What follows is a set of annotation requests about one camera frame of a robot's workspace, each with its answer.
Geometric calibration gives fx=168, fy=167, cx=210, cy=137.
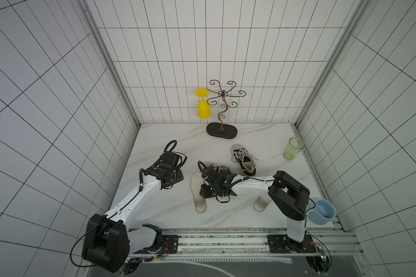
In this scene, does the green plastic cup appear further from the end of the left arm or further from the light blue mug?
the end of the left arm

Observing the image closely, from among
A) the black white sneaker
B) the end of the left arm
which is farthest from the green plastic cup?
the end of the left arm

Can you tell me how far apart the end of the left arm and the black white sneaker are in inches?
13.7

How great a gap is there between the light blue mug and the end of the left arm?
2.09ft

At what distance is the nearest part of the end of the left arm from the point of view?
0.59m

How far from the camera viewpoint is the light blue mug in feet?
2.47

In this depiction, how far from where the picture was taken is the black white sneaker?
915 mm

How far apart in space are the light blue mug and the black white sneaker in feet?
1.05

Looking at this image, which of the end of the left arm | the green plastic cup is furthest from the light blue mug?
the end of the left arm

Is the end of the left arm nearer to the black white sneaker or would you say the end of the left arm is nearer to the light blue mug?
the black white sneaker

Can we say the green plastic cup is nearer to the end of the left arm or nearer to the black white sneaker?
the black white sneaker
